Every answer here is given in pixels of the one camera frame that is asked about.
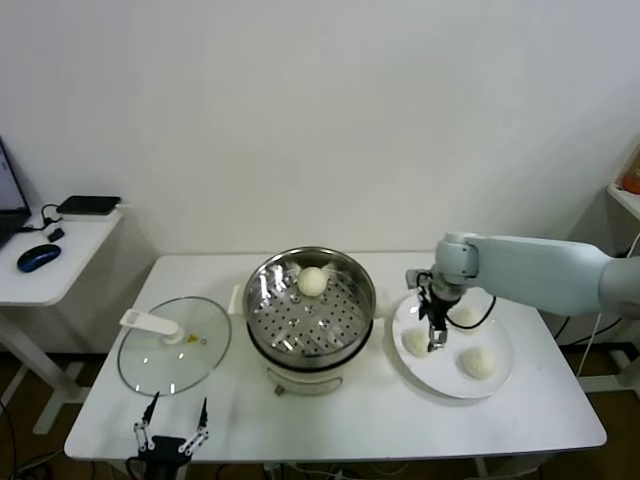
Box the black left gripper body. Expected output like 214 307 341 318
141 435 194 459

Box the white electric cooking pot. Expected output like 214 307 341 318
247 317 387 399

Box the glass pot lid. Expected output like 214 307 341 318
117 296 234 398

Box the black power cable with adapter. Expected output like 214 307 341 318
554 312 626 347

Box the white round plate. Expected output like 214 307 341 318
390 288 515 400

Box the stainless steel steamer basket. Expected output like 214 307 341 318
227 246 392 357

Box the white steamed baozi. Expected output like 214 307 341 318
297 266 329 298
458 347 497 380
452 305 484 329
402 328 431 359

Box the white side desk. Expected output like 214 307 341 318
0 209 126 436

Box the black laptop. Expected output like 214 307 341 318
0 135 33 251

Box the flat black device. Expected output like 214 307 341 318
56 195 123 217

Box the thin black usb cable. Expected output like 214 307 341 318
19 202 69 236

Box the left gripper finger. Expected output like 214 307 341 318
132 390 161 451
179 396 211 454

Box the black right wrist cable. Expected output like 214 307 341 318
447 294 497 331

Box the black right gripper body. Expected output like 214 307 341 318
422 292 454 331

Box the blue black computer mouse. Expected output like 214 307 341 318
17 244 63 274

